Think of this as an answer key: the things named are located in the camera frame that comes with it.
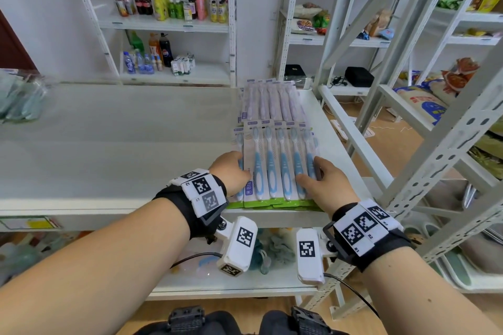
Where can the person's right forearm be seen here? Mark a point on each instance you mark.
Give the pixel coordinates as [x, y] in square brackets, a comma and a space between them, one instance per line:
[424, 299]

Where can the person's left hand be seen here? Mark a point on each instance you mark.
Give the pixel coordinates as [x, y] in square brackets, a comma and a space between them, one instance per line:
[232, 173]

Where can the cluster of water and soda bottles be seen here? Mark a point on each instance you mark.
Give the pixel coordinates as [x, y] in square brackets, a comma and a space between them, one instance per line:
[166, 52]

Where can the line of blue toothbrush packets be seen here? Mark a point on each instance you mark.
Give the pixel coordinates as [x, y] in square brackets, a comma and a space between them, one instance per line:
[271, 158]

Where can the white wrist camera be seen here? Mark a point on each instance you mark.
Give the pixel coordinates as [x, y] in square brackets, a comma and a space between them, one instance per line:
[239, 248]
[308, 264]

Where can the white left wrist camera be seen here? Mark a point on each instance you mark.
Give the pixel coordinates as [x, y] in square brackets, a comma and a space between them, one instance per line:
[239, 248]

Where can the black pouch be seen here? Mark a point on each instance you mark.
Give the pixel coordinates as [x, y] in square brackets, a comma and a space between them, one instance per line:
[294, 70]

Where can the person's right hand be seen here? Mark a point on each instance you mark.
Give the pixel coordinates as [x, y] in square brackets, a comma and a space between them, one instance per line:
[334, 193]

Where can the blue mesh bath sponge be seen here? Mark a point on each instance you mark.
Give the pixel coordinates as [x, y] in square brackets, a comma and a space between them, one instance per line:
[258, 256]

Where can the person's left forearm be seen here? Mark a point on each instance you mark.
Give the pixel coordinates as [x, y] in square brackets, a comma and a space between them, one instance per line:
[90, 268]

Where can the white metal shelf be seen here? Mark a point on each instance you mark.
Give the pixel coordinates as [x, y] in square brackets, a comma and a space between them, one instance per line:
[118, 130]

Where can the white goods rack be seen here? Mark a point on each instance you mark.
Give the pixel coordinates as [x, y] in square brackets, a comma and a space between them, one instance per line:
[479, 16]

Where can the grey mesh bath sponge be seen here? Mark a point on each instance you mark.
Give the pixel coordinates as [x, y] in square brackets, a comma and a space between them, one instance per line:
[281, 248]

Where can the grey green slipper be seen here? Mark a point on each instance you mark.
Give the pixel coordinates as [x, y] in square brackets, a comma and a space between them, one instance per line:
[457, 268]

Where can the white snack shelving unit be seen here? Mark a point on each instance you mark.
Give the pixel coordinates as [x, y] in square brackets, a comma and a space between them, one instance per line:
[302, 39]

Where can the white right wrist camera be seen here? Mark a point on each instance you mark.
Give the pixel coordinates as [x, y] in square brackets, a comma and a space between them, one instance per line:
[308, 264]

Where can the pile of snack packets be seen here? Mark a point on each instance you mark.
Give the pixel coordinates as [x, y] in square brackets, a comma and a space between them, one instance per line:
[310, 26]

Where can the pile of large food bags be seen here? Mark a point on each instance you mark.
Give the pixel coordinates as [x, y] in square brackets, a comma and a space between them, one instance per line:
[420, 101]

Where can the small black box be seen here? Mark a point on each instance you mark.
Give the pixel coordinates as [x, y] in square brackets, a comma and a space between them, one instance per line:
[358, 76]

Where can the red-brown wooden door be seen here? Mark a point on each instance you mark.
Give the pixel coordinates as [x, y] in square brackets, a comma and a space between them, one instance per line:
[11, 48]

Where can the row of purple toothbrush packets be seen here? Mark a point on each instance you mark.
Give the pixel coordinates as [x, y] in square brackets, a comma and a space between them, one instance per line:
[271, 99]

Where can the white drinks shelving unit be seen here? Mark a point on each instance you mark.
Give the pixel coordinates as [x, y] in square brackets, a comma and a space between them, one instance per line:
[169, 25]

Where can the green-bordered price label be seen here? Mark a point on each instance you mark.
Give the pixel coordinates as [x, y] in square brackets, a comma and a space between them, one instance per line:
[31, 223]

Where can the row of green toothbrush packets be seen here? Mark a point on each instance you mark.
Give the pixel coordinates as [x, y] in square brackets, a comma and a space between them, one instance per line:
[19, 95]

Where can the cluster of small white cartons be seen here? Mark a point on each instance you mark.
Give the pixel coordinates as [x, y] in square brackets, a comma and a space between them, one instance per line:
[180, 66]

